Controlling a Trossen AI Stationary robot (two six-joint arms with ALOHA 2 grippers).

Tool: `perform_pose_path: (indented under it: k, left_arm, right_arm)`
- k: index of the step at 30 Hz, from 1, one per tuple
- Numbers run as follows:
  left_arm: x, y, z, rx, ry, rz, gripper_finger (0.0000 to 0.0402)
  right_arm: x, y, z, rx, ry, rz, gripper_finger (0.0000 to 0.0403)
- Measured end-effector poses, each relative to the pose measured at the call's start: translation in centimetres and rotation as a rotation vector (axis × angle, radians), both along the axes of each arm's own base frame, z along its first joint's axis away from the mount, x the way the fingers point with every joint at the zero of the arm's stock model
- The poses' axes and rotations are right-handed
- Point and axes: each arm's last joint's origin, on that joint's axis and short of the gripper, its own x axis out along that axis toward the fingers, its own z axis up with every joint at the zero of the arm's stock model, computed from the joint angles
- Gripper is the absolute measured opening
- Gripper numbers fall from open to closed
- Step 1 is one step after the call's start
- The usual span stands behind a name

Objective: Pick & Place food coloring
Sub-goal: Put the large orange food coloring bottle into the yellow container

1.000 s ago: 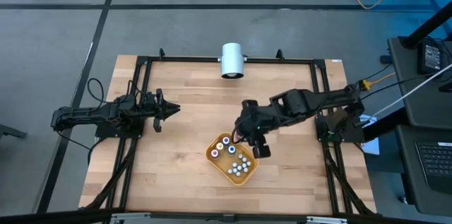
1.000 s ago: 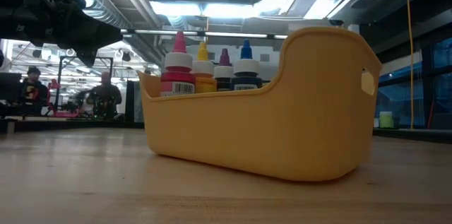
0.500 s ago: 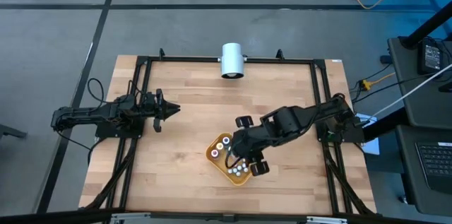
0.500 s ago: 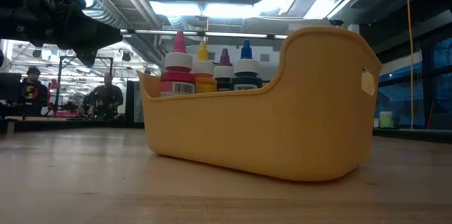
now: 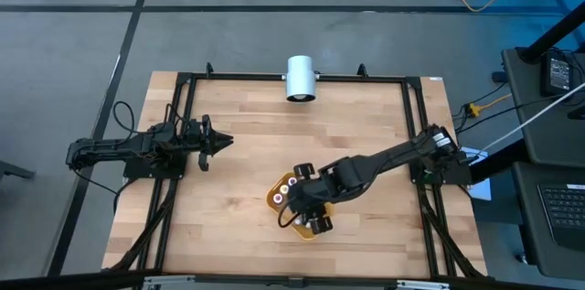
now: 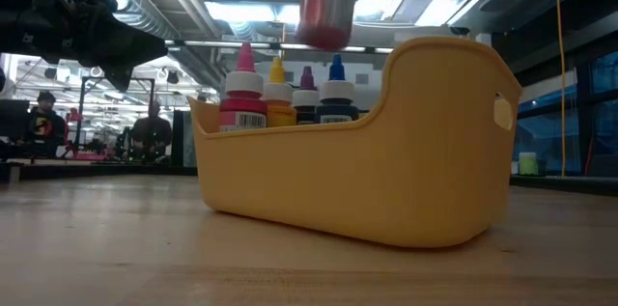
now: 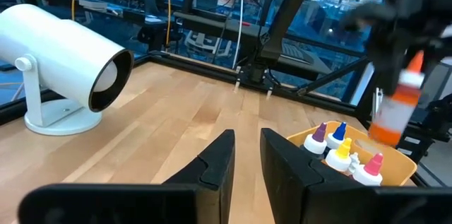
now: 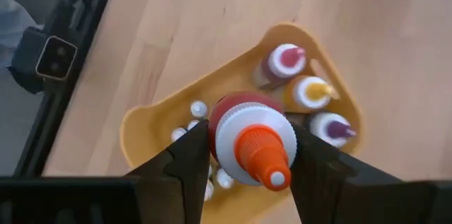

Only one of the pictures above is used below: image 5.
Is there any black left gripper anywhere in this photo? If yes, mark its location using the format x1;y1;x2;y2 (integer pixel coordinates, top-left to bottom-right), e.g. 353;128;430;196
182;114;234;172

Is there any black floor stand foot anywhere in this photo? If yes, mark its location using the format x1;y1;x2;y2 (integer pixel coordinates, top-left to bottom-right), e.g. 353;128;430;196
0;160;37;181

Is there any black power adapter brick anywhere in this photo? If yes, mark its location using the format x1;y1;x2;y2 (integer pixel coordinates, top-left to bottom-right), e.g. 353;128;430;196
540;50;576;98

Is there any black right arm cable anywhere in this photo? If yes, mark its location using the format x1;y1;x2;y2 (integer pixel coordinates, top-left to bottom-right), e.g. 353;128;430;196
277;201;301;230

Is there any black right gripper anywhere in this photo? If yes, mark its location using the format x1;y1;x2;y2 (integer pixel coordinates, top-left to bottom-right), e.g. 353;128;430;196
287;163;337;235

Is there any black desk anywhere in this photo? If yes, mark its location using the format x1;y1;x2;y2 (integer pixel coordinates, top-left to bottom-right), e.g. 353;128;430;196
501;46;585;167
511;161;585;282

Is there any black keyboard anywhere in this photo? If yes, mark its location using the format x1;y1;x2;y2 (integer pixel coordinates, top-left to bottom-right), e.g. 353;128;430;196
537;182;585;253

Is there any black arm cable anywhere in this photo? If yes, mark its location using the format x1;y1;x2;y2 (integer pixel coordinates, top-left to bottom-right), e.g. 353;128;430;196
277;201;301;230
112;101;184;145

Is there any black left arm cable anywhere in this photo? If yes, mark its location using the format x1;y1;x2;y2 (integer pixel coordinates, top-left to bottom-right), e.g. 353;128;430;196
112;101;184;145

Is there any silver aluminium profile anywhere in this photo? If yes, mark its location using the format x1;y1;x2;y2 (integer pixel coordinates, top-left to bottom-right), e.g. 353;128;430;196
142;274;197;287
395;279;452;290

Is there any black stand pole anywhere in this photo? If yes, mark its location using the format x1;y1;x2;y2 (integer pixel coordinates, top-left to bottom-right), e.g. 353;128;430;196
516;1;585;65

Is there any white cylindrical lamp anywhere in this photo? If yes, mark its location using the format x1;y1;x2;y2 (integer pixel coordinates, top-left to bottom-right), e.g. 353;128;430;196
285;55;317;102

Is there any white cable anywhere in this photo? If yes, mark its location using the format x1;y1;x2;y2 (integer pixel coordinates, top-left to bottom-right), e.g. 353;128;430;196
474;81;585;159

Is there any black metal table frame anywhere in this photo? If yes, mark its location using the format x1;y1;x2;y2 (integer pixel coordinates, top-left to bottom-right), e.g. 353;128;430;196
102;61;488;282

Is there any yellow plastic caddy bin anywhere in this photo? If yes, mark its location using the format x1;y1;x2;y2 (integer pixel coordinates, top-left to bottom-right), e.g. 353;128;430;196
265;170;335;242

